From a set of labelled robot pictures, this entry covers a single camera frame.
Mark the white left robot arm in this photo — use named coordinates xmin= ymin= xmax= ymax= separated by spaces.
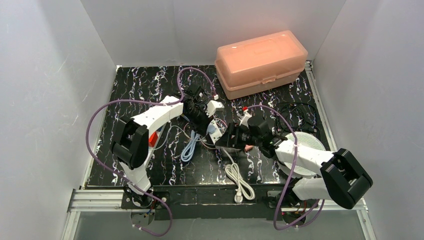
xmin=110 ymin=87 xmax=223 ymax=195

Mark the long white power strip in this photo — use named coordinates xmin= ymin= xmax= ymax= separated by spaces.
xmin=147 ymin=125 xmax=165 ymax=158

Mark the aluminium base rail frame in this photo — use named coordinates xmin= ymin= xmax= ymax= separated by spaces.
xmin=62 ymin=185 xmax=376 ymax=240

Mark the pink translucent storage box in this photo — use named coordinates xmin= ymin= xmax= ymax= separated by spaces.
xmin=214 ymin=30 xmax=308 ymax=100

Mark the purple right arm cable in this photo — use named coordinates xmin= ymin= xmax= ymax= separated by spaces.
xmin=241 ymin=104 xmax=326 ymax=231

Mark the pink power adapter plug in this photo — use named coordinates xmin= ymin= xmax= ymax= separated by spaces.
xmin=244 ymin=145 xmax=254 ymax=153

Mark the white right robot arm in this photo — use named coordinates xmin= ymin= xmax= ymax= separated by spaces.
xmin=215 ymin=117 xmax=374 ymax=210

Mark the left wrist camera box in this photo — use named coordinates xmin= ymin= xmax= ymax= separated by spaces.
xmin=206 ymin=100 xmax=224 ymax=117

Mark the white power cord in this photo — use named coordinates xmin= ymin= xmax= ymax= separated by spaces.
xmin=220 ymin=147 xmax=256 ymax=204

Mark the black coiled usb cable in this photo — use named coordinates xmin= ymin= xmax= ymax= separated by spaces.
xmin=274 ymin=101 xmax=322 ymax=137

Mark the light blue cable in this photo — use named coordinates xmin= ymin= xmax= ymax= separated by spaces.
xmin=180 ymin=130 xmax=203 ymax=163

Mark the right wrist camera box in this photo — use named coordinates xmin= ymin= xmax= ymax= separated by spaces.
xmin=238 ymin=106 xmax=252 ymax=128

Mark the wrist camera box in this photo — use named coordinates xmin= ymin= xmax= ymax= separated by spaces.
xmin=206 ymin=100 xmax=224 ymax=117
xmin=238 ymin=106 xmax=252 ymax=128

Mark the red power adapter plug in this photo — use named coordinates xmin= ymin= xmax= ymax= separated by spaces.
xmin=148 ymin=131 xmax=158 ymax=148

